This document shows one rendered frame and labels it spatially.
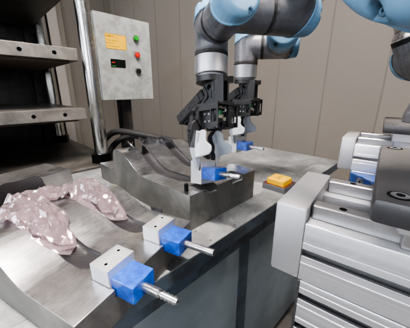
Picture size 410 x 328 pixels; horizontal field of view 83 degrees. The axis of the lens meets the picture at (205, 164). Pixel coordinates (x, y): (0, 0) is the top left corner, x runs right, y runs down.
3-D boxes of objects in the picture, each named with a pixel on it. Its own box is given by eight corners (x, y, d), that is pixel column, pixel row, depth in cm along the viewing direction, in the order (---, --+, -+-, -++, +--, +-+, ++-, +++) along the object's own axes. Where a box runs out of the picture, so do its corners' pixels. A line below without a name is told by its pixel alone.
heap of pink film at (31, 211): (136, 213, 51) (133, 179, 49) (54, 265, 36) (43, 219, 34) (62, 191, 62) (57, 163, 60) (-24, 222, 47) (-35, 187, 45)
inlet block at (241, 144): (267, 155, 80) (268, 140, 79) (258, 158, 77) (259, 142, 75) (236, 148, 89) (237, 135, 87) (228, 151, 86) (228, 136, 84)
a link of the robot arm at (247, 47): (262, 22, 68) (233, 24, 70) (259, 63, 71) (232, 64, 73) (262, 29, 75) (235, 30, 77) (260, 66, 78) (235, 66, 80)
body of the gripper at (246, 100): (249, 118, 75) (251, 78, 71) (228, 116, 81) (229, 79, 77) (261, 116, 80) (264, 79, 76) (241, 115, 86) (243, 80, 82)
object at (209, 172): (246, 187, 52) (247, 163, 51) (232, 191, 48) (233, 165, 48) (204, 179, 61) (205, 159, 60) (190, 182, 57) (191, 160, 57)
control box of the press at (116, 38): (165, 252, 169) (151, 21, 125) (127, 275, 148) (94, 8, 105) (148, 239, 183) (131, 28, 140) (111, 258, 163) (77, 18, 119)
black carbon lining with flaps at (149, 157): (226, 176, 70) (226, 145, 68) (185, 191, 60) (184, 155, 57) (159, 155, 94) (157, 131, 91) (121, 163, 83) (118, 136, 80)
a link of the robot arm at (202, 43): (199, -10, 46) (190, 12, 55) (200, 48, 48) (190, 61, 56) (235, -3, 49) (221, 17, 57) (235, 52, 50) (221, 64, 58)
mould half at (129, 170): (252, 196, 72) (255, 155, 68) (190, 231, 55) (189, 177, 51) (159, 163, 106) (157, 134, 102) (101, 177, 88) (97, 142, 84)
